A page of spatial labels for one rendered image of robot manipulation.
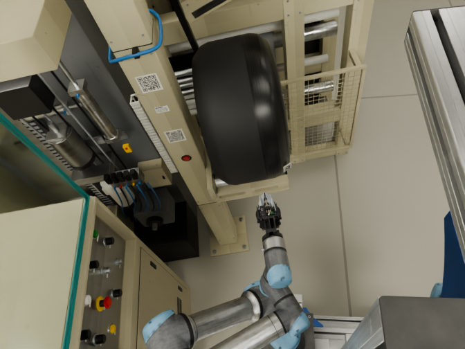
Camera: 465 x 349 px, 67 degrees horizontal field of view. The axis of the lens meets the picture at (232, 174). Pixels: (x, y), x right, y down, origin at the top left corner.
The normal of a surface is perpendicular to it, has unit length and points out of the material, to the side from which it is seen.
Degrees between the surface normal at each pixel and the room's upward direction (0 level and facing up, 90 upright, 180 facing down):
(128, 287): 0
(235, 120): 48
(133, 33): 90
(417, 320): 0
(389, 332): 0
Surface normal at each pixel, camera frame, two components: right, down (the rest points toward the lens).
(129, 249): -0.18, -0.53
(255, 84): -0.11, -0.09
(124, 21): 0.11, 0.83
